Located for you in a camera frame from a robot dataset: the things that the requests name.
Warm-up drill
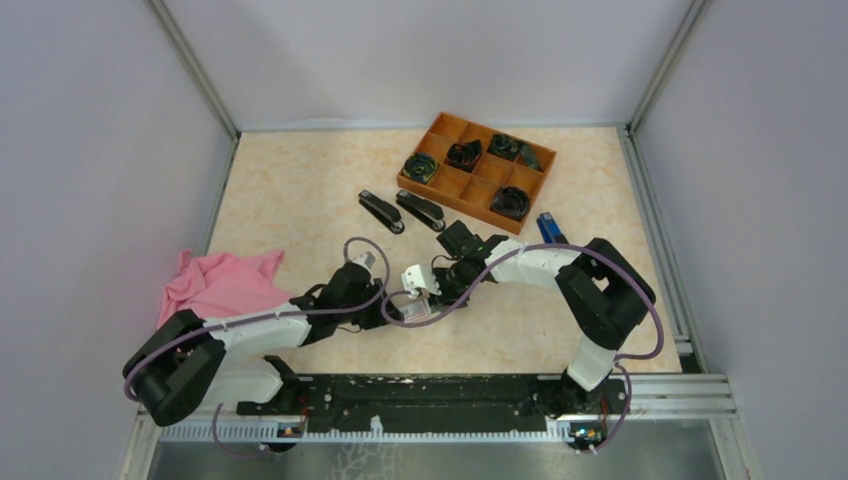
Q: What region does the red white staple box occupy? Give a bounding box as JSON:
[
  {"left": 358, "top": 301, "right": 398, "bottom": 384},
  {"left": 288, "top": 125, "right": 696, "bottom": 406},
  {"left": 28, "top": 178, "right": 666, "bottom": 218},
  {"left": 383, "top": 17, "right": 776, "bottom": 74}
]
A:
[{"left": 398, "top": 299, "right": 432, "bottom": 324}]

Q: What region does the black stapler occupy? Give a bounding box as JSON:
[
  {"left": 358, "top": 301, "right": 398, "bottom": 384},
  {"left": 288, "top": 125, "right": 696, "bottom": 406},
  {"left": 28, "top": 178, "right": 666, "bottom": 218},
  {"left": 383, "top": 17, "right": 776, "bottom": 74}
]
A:
[
  {"left": 358, "top": 190, "right": 405, "bottom": 235},
  {"left": 395, "top": 189, "right": 446, "bottom": 232}
]

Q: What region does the blue stapler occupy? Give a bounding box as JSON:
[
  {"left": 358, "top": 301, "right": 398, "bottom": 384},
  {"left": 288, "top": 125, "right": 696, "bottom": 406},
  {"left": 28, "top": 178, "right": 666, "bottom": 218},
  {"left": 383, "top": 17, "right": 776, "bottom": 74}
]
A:
[{"left": 536, "top": 212, "right": 568, "bottom": 244}]

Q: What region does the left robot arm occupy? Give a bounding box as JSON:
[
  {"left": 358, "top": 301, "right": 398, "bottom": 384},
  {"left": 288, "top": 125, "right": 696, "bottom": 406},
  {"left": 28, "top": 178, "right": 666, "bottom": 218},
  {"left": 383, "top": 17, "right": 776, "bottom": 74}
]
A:
[{"left": 122, "top": 260, "right": 403, "bottom": 427}]

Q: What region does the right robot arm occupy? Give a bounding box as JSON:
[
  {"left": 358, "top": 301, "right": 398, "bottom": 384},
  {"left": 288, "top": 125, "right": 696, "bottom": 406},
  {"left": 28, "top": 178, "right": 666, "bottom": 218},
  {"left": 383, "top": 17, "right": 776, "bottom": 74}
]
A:
[{"left": 424, "top": 221, "right": 658, "bottom": 412}]

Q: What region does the black coiled item lower right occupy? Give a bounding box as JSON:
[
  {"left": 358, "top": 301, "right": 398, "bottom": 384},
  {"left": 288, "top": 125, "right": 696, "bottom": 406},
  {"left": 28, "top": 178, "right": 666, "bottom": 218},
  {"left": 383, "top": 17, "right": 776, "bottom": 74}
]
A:
[{"left": 490, "top": 186, "right": 531, "bottom": 221}]

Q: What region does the orange compartment tray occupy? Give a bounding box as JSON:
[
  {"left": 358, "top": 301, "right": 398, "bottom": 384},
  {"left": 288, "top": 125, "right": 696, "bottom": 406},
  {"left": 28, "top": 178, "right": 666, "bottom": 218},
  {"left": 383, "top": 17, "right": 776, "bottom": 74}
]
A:
[{"left": 396, "top": 112, "right": 557, "bottom": 234}]

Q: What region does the black coiled item blue-green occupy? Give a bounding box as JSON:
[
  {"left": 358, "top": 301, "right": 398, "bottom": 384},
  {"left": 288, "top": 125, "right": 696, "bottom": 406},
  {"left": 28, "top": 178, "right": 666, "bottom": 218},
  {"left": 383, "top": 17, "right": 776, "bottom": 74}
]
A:
[{"left": 401, "top": 152, "right": 440, "bottom": 185}]

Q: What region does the black coiled item centre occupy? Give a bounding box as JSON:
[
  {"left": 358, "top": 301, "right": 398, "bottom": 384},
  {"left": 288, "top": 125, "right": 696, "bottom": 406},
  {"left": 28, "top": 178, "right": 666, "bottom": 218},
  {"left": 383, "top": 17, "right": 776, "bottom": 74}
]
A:
[{"left": 445, "top": 139, "right": 483, "bottom": 173}]

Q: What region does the pink cloth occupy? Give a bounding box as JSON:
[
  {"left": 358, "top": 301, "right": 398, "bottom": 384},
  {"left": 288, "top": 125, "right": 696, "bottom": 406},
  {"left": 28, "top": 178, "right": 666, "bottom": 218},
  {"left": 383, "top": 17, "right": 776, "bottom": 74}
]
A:
[{"left": 156, "top": 249, "right": 293, "bottom": 328}]

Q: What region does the black coiled item upper right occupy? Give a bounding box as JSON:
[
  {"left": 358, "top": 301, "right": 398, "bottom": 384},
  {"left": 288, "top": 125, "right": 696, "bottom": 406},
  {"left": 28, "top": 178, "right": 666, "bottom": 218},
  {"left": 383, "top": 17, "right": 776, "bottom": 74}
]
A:
[{"left": 487, "top": 133, "right": 525, "bottom": 161}]

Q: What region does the dark green flat item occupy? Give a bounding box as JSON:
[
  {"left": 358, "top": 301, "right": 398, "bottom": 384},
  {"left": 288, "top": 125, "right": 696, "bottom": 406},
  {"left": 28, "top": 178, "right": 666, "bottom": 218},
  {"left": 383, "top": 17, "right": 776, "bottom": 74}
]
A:
[{"left": 520, "top": 143, "right": 543, "bottom": 172}]

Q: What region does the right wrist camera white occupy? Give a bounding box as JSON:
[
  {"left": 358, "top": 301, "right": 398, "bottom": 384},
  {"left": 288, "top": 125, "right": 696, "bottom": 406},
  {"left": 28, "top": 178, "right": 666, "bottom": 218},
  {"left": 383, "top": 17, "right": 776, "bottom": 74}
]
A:
[{"left": 401, "top": 264, "right": 442, "bottom": 299}]

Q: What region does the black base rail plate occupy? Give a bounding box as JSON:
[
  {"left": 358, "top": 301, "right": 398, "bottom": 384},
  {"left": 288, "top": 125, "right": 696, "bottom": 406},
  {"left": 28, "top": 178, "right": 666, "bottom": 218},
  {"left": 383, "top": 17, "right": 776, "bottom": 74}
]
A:
[{"left": 236, "top": 374, "right": 626, "bottom": 434}]

